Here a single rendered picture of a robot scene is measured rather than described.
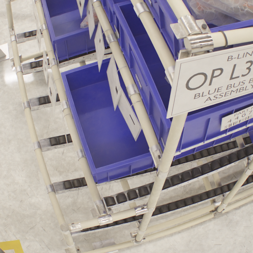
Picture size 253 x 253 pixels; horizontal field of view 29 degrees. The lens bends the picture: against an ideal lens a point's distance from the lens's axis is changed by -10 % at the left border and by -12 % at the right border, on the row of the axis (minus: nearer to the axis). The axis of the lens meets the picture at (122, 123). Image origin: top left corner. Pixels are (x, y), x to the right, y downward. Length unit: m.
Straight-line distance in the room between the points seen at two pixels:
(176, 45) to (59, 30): 1.04
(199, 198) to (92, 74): 0.69
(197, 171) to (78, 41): 0.62
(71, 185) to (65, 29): 0.60
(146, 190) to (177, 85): 0.81
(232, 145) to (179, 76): 1.39
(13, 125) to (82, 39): 0.91
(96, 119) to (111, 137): 0.08
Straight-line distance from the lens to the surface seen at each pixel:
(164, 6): 0.98
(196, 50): 0.88
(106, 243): 2.29
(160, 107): 1.24
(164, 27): 1.10
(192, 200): 2.15
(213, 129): 1.38
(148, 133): 1.44
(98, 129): 1.79
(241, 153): 1.80
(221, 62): 0.94
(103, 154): 1.75
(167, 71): 1.08
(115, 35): 1.60
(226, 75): 1.00
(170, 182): 1.76
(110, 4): 1.48
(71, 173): 2.52
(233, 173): 2.60
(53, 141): 2.08
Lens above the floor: 2.35
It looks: 64 degrees down
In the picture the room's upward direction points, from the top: 6 degrees clockwise
